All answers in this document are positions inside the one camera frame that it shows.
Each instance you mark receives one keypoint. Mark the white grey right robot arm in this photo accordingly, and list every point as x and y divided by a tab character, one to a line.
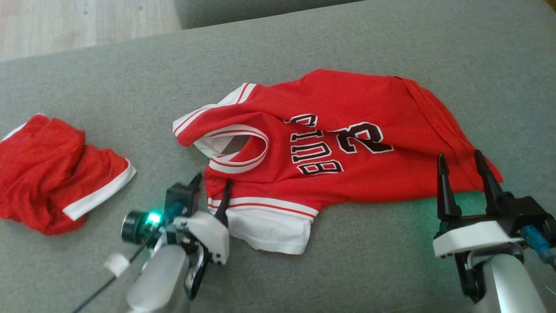
508	284

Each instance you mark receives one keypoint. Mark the red basketball jersey white sleeves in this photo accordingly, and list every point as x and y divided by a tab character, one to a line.
347	130

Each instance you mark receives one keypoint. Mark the red basketball shorts white stripe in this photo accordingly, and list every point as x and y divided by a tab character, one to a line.
47	174

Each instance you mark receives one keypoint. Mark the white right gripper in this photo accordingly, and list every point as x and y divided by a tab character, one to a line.
473	237

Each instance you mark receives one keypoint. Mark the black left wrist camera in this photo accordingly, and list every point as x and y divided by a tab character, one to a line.
180	200

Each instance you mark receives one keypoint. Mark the grey fabric sofa seat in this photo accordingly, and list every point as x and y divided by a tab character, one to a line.
347	269

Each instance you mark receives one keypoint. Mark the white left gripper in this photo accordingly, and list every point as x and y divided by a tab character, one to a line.
208	234

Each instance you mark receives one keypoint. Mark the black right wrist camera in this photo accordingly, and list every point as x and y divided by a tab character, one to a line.
527	215

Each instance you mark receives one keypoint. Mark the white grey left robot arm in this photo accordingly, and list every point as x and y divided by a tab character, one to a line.
160	280

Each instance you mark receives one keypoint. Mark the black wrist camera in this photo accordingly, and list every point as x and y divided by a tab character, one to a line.
527	215
180	200

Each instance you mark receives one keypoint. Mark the grey fabric sofa cushion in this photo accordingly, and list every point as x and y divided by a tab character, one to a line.
243	11

